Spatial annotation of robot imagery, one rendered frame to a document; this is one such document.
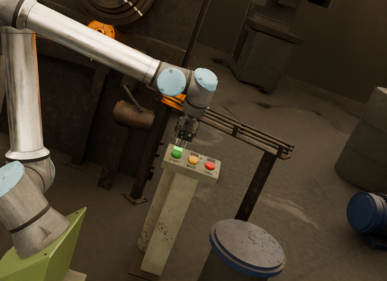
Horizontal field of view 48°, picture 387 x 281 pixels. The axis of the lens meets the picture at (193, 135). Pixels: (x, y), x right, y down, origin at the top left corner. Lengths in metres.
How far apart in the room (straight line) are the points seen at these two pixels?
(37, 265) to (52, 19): 0.74
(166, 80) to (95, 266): 1.01
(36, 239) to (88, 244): 0.70
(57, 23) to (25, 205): 0.57
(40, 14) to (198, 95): 0.57
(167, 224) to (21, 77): 0.87
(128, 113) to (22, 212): 1.07
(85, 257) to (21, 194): 0.71
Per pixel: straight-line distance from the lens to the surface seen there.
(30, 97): 1.58
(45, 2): 2.66
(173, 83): 1.36
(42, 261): 1.40
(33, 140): 1.61
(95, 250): 2.13
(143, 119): 2.36
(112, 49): 1.37
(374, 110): 4.25
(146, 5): 2.40
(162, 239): 1.98
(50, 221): 1.49
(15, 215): 1.48
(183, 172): 1.80
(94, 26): 2.51
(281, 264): 1.78
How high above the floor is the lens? 1.33
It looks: 21 degrees down
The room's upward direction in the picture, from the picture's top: 21 degrees clockwise
